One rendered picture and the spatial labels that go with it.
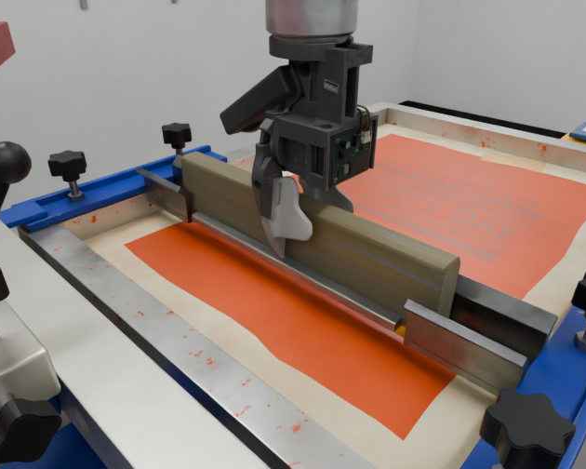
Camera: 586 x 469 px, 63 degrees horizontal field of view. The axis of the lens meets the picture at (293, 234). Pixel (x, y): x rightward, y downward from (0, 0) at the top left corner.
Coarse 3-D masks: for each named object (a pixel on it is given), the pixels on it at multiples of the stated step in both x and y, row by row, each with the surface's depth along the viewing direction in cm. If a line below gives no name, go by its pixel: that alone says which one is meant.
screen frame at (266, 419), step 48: (480, 144) 91; (528, 144) 85; (576, 144) 82; (144, 192) 66; (48, 240) 54; (96, 288) 46; (144, 336) 41; (192, 336) 41; (192, 384) 37; (240, 384) 36; (240, 432) 34; (288, 432) 32
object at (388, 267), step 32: (192, 160) 57; (192, 192) 59; (224, 192) 54; (256, 224) 52; (320, 224) 45; (352, 224) 43; (288, 256) 50; (320, 256) 47; (352, 256) 44; (384, 256) 41; (416, 256) 39; (448, 256) 39; (352, 288) 45; (384, 288) 42; (416, 288) 40; (448, 288) 39
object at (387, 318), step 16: (208, 224) 57; (224, 224) 57; (240, 240) 53; (256, 240) 53; (256, 256) 52; (272, 256) 51; (288, 272) 49; (304, 272) 48; (320, 288) 47; (336, 288) 46; (352, 304) 44; (368, 304) 44; (384, 320) 42; (400, 320) 42
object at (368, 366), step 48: (528, 192) 74; (576, 192) 74; (528, 240) 61; (288, 288) 52; (528, 288) 52; (288, 336) 46; (336, 336) 46; (384, 336) 46; (336, 384) 41; (384, 384) 41; (432, 384) 41
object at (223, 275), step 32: (416, 160) 85; (448, 160) 85; (480, 160) 85; (192, 224) 65; (160, 256) 58; (192, 256) 58; (224, 256) 58; (192, 288) 52; (224, 288) 52; (256, 288) 52
